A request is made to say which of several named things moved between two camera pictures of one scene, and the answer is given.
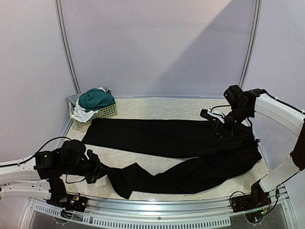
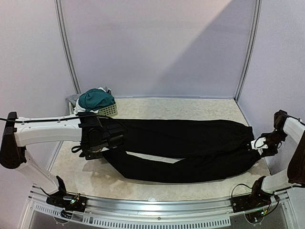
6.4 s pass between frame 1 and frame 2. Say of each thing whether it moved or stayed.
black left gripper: moved
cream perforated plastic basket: stayed
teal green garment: stayed
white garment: stayed
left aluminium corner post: stayed
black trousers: moved
